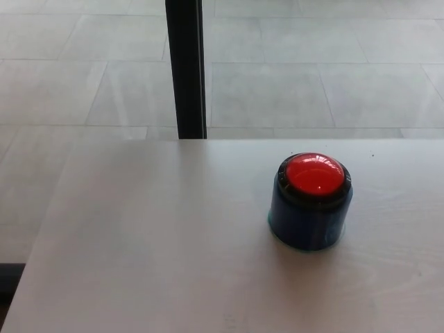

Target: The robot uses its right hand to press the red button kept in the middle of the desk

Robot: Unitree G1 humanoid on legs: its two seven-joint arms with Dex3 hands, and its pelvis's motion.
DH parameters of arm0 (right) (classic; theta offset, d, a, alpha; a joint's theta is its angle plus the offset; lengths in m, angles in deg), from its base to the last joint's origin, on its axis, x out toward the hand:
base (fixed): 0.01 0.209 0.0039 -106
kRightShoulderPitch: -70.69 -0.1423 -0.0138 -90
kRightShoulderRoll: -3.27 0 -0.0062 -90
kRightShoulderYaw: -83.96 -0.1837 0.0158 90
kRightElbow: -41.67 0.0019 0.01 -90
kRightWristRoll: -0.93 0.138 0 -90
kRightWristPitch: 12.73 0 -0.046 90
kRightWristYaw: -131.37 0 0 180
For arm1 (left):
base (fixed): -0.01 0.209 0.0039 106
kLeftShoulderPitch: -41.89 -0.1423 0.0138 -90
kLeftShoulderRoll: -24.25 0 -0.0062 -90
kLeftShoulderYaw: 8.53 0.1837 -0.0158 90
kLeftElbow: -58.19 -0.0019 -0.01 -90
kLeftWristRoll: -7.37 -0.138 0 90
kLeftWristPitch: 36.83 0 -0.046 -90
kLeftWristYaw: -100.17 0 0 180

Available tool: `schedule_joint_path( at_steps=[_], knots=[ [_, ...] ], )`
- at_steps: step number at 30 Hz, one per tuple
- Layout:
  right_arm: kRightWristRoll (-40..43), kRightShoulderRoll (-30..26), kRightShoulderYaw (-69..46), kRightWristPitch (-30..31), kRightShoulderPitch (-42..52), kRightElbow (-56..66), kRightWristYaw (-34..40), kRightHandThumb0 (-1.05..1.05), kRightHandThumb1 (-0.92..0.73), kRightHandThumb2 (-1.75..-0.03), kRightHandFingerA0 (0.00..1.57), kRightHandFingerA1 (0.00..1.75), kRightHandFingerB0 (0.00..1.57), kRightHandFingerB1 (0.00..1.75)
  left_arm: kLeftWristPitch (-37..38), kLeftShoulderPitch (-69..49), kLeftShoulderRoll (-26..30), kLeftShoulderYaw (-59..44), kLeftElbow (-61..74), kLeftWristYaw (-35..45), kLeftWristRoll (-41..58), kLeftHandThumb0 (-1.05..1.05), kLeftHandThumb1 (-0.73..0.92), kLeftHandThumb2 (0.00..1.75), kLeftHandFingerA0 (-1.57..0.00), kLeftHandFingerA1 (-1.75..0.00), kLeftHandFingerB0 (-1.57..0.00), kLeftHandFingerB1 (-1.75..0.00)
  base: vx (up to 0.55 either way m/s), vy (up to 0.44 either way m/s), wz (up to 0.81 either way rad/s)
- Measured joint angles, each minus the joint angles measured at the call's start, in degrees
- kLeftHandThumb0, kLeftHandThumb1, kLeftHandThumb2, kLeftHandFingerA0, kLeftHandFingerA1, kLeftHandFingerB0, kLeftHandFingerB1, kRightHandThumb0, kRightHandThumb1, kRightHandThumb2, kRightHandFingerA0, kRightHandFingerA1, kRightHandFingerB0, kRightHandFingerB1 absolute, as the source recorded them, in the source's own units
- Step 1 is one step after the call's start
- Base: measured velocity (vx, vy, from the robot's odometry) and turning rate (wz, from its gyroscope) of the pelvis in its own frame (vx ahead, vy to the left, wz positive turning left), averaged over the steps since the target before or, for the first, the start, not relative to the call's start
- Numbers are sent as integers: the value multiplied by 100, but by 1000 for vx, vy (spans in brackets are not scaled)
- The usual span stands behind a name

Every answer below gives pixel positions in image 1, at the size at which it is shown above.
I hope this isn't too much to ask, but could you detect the red dome push button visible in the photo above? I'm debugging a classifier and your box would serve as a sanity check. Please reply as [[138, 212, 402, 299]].
[[266, 151, 355, 253]]

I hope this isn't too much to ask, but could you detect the black upright window frame post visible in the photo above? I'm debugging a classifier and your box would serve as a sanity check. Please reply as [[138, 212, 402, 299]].
[[164, 0, 208, 140]]

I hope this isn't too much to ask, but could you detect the black floor base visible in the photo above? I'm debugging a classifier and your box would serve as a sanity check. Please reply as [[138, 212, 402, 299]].
[[0, 263, 26, 309]]

